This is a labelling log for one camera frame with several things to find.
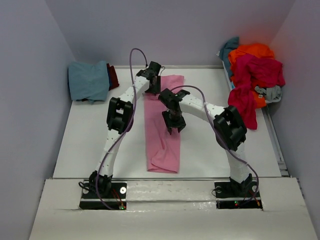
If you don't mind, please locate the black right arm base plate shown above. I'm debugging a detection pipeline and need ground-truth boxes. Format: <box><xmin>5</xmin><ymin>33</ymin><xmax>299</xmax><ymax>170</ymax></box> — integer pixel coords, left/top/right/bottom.
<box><xmin>211</xmin><ymin>181</ymin><xmax>263</xmax><ymax>210</ymax></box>

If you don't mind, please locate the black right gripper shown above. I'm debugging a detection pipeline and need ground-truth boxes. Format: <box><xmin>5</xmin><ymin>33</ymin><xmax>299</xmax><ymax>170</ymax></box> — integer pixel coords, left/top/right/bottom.
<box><xmin>162</xmin><ymin>108</ymin><xmax>187</xmax><ymax>133</ymax></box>

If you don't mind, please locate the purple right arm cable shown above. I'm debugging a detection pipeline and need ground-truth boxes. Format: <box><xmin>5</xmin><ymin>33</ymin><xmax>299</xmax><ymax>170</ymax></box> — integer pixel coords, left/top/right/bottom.
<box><xmin>171</xmin><ymin>85</ymin><xmax>259</xmax><ymax>208</ymax></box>

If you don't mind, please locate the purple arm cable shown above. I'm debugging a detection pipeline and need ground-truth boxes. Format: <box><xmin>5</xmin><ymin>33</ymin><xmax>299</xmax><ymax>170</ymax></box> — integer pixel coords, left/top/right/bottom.
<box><xmin>171</xmin><ymin>85</ymin><xmax>259</xmax><ymax>208</ymax></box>
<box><xmin>96</xmin><ymin>48</ymin><xmax>150</xmax><ymax>210</ymax></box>

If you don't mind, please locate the pink t shirt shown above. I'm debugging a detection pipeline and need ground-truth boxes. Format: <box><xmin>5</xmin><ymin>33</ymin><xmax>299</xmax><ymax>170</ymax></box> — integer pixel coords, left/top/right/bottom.
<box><xmin>143</xmin><ymin>74</ymin><xmax>186</xmax><ymax>174</ymax></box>

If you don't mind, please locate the folded dark red t shirt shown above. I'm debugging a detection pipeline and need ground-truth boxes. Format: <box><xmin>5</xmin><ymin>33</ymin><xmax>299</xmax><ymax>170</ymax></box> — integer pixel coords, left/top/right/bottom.
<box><xmin>106</xmin><ymin>63</ymin><xmax>120</xmax><ymax>90</ymax></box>

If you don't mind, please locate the grey t shirt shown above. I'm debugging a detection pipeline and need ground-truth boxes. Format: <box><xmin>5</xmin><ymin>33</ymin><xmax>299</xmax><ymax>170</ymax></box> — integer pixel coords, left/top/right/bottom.
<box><xmin>254</xmin><ymin>85</ymin><xmax>282</xmax><ymax>104</ymax></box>

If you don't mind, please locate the clear plastic bin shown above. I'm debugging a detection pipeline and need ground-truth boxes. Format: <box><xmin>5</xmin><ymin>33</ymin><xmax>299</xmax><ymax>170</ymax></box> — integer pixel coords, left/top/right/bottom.
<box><xmin>216</xmin><ymin>49</ymin><xmax>235</xmax><ymax>90</ymax></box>

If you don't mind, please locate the folded light blue t shirt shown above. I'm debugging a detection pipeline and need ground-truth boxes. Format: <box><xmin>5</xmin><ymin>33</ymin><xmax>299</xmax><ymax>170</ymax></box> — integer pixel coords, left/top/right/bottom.
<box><xmin>68</xmin><ymin>60</ymin><xmax>110</xmax><ymax>102</ymax></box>

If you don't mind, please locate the magenta t shirt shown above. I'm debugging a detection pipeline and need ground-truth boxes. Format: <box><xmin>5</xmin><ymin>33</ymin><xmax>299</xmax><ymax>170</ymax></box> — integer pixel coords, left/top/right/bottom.
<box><xmin>228</xmin><ymin>54</ymin><xmax>286</xmax><ymax>130</ymax></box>

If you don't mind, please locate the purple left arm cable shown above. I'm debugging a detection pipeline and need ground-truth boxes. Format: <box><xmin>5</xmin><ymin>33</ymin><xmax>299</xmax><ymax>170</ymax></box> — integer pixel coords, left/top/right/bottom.
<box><xmin>96</xmin><ymin>48</ymin><xmax>150</xmax><ymax>210</ymax></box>

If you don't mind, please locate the teal t shirt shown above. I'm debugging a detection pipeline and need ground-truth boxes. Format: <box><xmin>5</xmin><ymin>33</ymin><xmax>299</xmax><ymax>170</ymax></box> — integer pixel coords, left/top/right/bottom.
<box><xmin>219</xmin><ymin>36</ymin><xmax>240</xmax><ymax>68</ymax></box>

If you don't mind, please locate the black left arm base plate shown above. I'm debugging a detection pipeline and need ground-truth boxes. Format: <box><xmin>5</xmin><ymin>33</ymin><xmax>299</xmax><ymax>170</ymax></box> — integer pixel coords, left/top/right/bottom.
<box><xmin>78</xmin><ymin>181</ymin><xmax>127</xmax><ymax>211</ymax></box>

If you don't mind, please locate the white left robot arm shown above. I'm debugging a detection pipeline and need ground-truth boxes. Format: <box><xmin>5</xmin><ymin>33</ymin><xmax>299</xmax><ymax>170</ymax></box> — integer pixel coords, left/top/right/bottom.
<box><xmin>88</xmin><ymin>61</ymin><xmax>162</xmax><ymax>199</ymax></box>

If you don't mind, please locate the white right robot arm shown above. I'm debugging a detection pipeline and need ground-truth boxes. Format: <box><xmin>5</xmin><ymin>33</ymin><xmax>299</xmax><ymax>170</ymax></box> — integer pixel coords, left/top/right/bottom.
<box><xmin>158</xmin><ymin>88</ymin><xmax>253</xmax><ymax>197</ymax></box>

